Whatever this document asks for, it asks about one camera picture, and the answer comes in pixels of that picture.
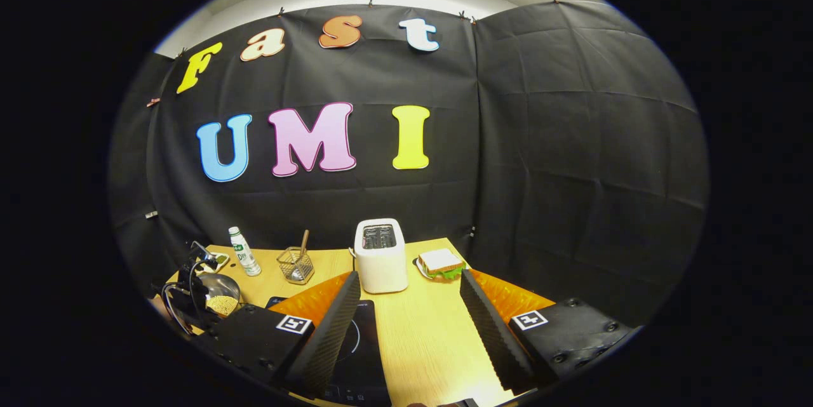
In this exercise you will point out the pile of yellow soybeans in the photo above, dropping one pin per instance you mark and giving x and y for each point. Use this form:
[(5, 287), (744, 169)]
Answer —
[(223, 305)]

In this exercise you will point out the sandwich with lettuce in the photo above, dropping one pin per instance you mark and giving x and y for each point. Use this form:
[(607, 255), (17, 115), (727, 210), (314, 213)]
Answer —
[(439, 262)]

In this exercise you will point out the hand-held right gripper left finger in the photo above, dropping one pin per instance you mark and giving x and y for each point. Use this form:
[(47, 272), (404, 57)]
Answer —
[(330, 331)]

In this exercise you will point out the black induction cooktop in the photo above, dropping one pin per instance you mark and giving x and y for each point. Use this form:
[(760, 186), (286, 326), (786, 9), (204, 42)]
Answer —
[(362, 356)]

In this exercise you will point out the white drink bottle green label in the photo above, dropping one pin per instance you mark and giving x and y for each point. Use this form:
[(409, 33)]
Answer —
[(244, 254)]

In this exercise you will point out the white toaster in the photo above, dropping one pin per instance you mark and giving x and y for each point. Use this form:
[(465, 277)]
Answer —
[(381, 264)]

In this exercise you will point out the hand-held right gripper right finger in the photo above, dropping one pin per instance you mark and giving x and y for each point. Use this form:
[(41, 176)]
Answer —
[(489, 331)]

